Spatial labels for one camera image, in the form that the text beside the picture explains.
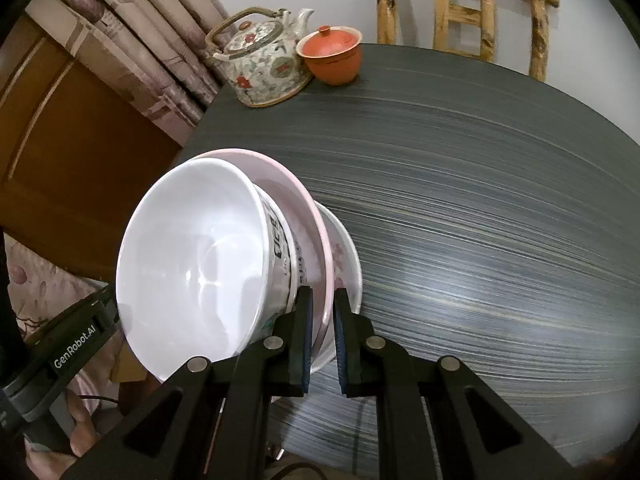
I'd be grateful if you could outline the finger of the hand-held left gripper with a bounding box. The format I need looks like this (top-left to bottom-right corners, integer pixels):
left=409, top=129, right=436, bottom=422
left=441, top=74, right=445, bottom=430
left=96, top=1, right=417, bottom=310
left=92, top=284, right=123, bottom=333

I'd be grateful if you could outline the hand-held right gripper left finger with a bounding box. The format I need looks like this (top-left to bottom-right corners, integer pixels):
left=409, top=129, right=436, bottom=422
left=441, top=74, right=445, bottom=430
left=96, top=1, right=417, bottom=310
left=70, top=285, right=315, bottom=480

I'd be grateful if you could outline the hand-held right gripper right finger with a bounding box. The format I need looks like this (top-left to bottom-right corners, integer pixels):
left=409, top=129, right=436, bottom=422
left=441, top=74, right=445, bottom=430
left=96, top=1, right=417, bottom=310
left=332, top=287, right=576, bottom=480

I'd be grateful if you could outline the white plate with pink flowers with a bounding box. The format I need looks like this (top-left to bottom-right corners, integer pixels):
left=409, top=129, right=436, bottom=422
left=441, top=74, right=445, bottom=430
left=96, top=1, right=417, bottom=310
left=305, top=202, right=364, bottom=375

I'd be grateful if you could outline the white bowl with pink base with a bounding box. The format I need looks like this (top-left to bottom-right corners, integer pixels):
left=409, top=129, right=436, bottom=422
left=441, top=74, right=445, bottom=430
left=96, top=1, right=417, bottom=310
left=116, top=158, right=293, bottom=383

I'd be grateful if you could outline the large pink bowl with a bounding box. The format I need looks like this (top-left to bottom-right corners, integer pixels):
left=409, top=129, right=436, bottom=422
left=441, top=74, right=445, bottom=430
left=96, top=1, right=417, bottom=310
left=192, top=148, right=335, bottom=356

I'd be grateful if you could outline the person's left hand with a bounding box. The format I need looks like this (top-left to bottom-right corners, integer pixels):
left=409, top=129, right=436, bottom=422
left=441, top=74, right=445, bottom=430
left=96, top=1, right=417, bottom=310
left=25, top=392, right=103, bottom=480

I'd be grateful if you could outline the pink floral cloth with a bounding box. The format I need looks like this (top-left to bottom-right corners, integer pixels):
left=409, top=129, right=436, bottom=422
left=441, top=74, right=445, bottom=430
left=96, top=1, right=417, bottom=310
left=7, top=237, right=126, bottom=411

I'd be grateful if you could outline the brown wooden door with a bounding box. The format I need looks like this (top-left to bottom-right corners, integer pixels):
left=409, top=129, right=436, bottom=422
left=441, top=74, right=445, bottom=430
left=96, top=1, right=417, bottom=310
left=0, top=10, right=196, bottom=281

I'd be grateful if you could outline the floral ceramic teapot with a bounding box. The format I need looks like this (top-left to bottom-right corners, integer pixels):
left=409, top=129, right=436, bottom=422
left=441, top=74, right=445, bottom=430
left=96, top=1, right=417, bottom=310
left=204, top=6, right=316, bottom=109

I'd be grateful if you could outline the orange lidded tea cup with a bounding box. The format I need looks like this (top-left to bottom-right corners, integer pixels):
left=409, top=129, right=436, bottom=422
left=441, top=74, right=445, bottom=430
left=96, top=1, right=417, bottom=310
left=295, top=25, right=364, bottom=86

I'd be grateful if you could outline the beige patterned curtain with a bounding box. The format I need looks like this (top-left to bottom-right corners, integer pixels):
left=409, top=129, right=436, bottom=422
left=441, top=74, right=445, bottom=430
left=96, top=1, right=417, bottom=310
left=25, top=0, right=231, bottom=136

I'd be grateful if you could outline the wooden bamboo chair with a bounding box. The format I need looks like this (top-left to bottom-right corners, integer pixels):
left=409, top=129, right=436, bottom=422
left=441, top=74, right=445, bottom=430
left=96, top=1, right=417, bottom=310
left=360, top=0, right=560, bottom=82

